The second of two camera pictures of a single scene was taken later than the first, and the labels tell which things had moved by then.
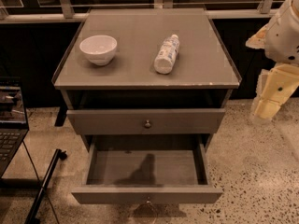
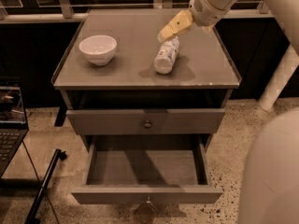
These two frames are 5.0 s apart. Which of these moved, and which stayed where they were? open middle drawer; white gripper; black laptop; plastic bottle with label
Moved: white gripper
Stayed: open middle drawer; plastic bottle with label; black laptop
